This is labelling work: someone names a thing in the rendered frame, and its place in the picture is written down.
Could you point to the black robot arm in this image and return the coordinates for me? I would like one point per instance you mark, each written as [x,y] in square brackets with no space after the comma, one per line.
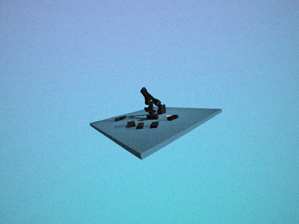
[148,98]

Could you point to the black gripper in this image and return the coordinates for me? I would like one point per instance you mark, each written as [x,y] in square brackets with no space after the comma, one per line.
[150,110]

